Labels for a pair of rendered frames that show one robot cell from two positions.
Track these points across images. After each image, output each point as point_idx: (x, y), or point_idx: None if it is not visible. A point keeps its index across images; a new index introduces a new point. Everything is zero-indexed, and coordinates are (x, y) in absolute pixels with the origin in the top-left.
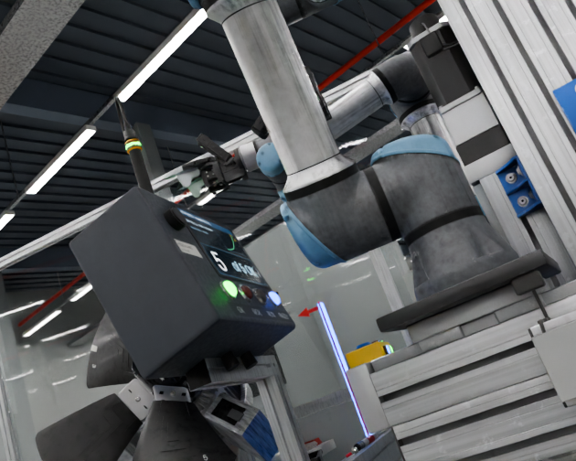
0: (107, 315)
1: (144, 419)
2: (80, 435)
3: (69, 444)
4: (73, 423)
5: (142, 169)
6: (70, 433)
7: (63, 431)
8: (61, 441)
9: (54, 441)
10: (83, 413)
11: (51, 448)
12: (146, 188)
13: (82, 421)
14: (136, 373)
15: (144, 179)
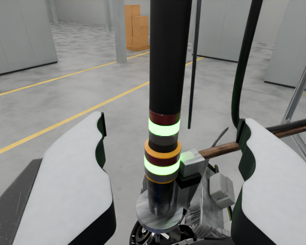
0: (223, 132)
1: (185, 220)
2: (144, 190)
3: (144, 187)
4: (146, 182)
5: (152, 2)
6: (145, 183)
7: (146, 178)
8: (144, 180)
9: (145, 176)
10: (147, 185)
11: (144, 177)
12: (149, 77)
13: (146, 187)
14: (137, 220)
15: (151, 45)
